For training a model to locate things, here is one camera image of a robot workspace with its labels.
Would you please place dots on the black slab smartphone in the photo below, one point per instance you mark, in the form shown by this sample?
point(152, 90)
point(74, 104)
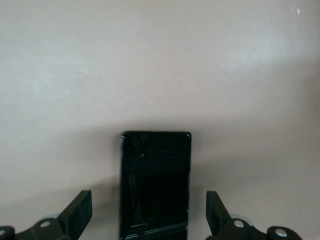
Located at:
point(155, 185)

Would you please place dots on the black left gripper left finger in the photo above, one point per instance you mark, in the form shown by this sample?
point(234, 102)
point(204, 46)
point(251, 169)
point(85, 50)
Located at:
point(75, 215)

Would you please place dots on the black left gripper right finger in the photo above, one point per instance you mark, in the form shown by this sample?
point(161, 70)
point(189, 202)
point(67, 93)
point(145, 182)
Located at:
point(220, 222)

